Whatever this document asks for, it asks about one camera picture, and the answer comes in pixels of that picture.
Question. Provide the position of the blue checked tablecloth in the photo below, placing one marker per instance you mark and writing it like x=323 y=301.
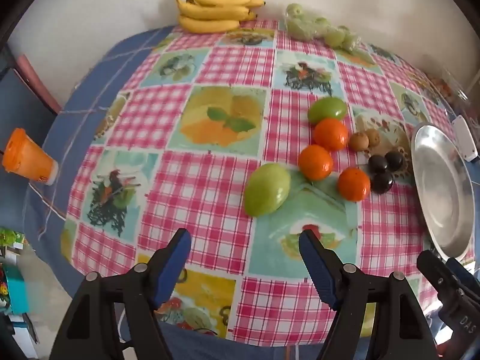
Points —
x=93 y=82

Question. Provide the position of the green packet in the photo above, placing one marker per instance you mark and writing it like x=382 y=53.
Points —
x=9 y=237

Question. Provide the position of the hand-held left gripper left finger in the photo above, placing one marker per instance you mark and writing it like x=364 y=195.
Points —
x=172 y=266

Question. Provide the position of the green mango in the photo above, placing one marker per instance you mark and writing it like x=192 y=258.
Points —
x=267 y=189

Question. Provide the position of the pink checkered printed tablecloth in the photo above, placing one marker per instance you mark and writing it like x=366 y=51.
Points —
x=232 y=63

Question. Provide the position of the brown kiwi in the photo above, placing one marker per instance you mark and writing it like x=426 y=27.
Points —
x=374 y=137
x=359 y=141

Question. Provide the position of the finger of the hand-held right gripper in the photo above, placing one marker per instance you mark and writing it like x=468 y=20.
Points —
x=467 y=279
x=435 y=275

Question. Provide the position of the dark plum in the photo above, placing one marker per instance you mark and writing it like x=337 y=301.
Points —
x=395 y=161
x=377 y=163
x=381 y=183

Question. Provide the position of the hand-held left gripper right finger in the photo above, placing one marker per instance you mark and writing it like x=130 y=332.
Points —
x=318 y=270

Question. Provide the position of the teal box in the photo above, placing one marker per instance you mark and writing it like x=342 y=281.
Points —
x=15 y=288

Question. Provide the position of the green apple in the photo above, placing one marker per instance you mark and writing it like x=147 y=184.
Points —
x=327 y=110

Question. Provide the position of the clear plastic pack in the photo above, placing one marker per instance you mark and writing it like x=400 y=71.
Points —
x=322 y=30

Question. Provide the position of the round metal plate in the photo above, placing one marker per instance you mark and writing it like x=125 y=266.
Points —
x=440 y=191

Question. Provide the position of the pink chair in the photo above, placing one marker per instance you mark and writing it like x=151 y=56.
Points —
x=37 y=82

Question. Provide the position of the white plastic box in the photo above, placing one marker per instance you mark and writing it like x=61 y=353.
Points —
x=465 y=138

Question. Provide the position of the clear plastic clamshell box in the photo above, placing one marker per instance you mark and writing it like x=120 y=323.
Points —
x=446 y=86

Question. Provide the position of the pile of small green apples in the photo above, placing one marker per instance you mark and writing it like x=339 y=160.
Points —
x=300 y=24

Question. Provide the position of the tangerine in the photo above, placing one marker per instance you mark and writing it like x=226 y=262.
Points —
x=315 y=162
x=354 y=183
x=330 y=134

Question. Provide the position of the orange lidded plastic cup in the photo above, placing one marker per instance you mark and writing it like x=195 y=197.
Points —
x=28 y=157

